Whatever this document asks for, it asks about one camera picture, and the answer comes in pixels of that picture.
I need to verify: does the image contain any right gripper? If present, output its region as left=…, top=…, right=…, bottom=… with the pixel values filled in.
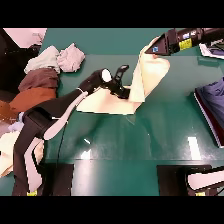
left=157, top=29, right=178, bottom=56

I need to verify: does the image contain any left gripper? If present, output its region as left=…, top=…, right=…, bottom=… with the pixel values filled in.
left=105, top=78, right=132, bottom=101

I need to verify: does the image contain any cream T-shirt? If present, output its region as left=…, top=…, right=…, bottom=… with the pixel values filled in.
left=75, top=35, right=172, bottom=116

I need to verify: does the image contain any white garment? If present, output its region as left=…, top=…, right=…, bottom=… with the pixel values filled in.
left=198, top=39, right=224, bottom=61

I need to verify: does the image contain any pale pink garment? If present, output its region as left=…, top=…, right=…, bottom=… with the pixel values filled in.
left=56, top=42, right=86, bottom=74

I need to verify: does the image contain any dark blue garment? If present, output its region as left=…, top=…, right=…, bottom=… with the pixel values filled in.
left=194, top=76, right=224, bottom=145

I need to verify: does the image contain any pale green garment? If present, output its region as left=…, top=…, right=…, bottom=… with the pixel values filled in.
left=24, top=45, right=62, bottom=75

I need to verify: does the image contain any brown garment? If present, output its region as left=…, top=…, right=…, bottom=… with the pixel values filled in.
left=17, top=67, right=60, bottom=93

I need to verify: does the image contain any orange garment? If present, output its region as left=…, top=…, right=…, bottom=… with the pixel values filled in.
left=8, top=87, right=58, bottom=116

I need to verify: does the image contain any dark red garment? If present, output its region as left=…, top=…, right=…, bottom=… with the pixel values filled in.
left=193, top=93, right=224, bottom=149

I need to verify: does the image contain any pale blue garment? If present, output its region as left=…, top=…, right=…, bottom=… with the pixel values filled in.
left=7, top=112, right=26, bottom=133

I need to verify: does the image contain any cream garment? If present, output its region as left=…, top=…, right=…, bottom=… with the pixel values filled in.
left=0, top=130, right=45, bottom=179

